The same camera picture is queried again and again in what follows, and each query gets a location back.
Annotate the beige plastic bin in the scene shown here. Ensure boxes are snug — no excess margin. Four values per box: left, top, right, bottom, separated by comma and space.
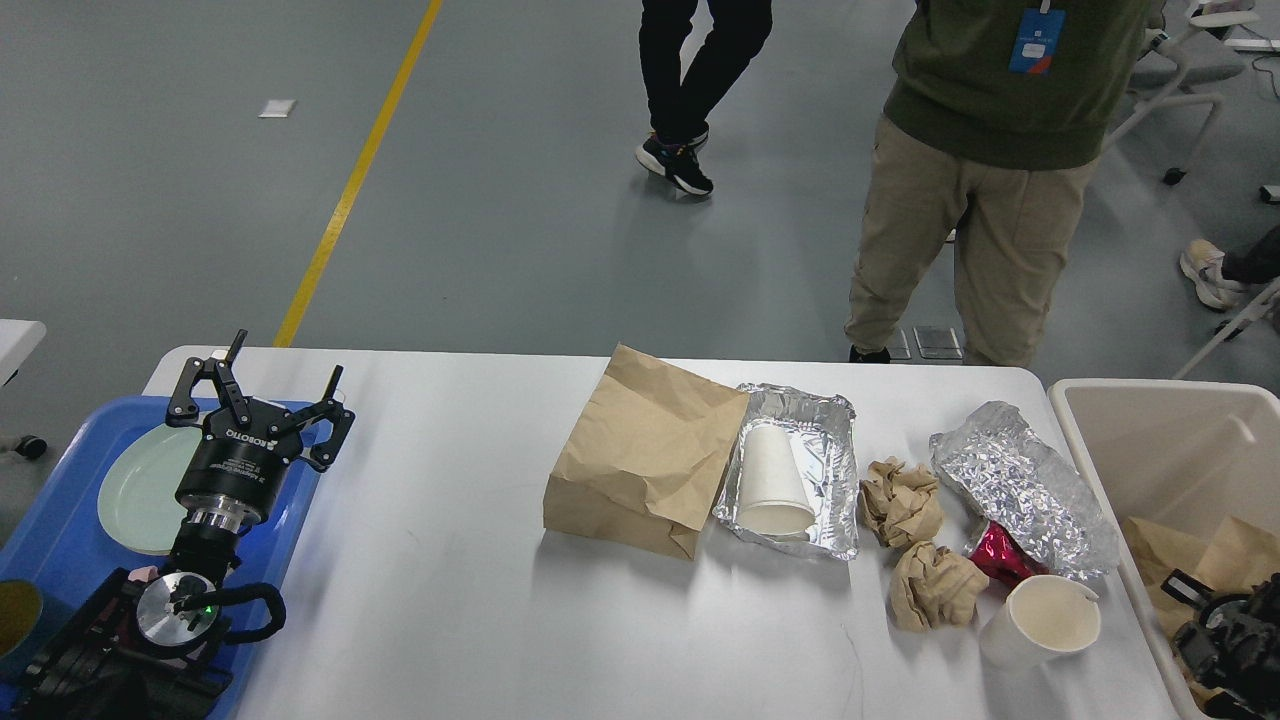
1050, 379, 1279, 719

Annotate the lower crumpled brown paper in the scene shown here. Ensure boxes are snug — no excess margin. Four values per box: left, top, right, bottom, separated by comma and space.
890, 541, 989, 633

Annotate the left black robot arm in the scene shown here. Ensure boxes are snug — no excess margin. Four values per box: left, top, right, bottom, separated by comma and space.
3, 332, 355, 719

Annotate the brown bag in bin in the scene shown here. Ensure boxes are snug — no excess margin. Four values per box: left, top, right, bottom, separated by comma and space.
1121, 518, 1207, 592

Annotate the brown paper bag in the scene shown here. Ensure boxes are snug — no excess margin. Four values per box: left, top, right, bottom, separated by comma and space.
1146, 516, 1279, 639
541, 345, 749, 561

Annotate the crumpled aluminium foil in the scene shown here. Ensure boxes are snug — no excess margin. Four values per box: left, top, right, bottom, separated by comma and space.
929, 400, 1120, 582

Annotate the light green plate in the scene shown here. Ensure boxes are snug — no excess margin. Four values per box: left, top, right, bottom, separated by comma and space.
97, 424, 204, 556

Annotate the person in black trousers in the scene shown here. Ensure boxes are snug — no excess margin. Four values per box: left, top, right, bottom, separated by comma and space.
635, 1, 773, 197

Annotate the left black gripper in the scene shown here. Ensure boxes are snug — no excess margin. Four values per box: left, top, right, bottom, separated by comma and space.
165, 331, 356, 533

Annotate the seated person at right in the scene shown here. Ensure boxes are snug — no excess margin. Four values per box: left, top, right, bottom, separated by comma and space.
1178, 225, 1279, 313

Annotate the right white office chair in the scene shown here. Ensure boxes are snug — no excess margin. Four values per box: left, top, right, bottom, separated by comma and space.
1103, 1, 1260, 187

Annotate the upright white paper cup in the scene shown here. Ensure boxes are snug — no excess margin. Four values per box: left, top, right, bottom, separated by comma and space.
979, 575, 1101, 670

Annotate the aluminium foil tray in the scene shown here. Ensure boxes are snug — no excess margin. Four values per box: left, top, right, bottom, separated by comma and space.
712, 383, 859, 562

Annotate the person in khaki trousers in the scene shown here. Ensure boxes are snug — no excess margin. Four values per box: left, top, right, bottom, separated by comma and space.
844, 1, 1156, 366

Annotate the blue-grey mug yellow inside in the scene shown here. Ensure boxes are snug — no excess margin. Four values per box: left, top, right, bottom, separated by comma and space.
1, 579, 76, 684

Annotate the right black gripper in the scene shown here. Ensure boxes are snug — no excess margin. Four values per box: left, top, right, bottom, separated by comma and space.
1160, 568, 1279, 716

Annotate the pink mug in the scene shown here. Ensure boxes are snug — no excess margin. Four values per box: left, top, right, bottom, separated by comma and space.
128, 565, 160, 585

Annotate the white chair at right edge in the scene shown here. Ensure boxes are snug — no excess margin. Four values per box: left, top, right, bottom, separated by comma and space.
1171, 278, 1279, 380

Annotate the crumpled brown paper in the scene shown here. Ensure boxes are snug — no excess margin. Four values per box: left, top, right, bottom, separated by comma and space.
860, 457, 945, 548
890, 541, 989, 633

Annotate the red foil wrapper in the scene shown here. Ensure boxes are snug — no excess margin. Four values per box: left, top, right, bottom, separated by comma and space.
963, 519, 1052, 591

